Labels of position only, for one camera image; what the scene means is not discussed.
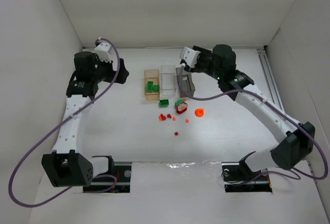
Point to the orange round lego piece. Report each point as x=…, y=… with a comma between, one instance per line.
x=199, y=112

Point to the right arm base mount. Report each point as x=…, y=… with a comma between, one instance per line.
x=239, y=179

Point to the orange translucent container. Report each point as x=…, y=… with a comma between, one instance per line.
x=153, y=76

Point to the green long lego brick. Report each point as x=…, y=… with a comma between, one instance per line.
x=149, y=87

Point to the orange red lego piece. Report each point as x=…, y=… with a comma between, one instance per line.
x=162, y=117

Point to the green sloped lego brick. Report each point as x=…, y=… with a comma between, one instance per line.
x=178, y=102

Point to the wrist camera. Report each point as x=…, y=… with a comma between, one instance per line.
x=103, y=50
x=188, y=57

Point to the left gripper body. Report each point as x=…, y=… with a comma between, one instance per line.
x=116, y=72

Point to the clear container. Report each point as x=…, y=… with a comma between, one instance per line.
x=168, y=80

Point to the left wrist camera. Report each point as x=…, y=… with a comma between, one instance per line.
x=103, y=50

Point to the green square lego brick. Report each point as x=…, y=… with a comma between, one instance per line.
x=164, y=103

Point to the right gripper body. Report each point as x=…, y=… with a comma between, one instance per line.
x=195, y=67

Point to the red flower lego piece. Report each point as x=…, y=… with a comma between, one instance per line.
x=181, y=108

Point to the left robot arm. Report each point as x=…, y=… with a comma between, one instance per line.
x=66, y=166

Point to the grey translucent container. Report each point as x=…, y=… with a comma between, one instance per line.
x=187, y=83

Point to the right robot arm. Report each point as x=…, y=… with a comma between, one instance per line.
x=295, y=139

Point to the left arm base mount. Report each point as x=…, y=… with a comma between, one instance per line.
x=114, y=182

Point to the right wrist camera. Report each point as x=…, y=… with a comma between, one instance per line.
x=188, y=57

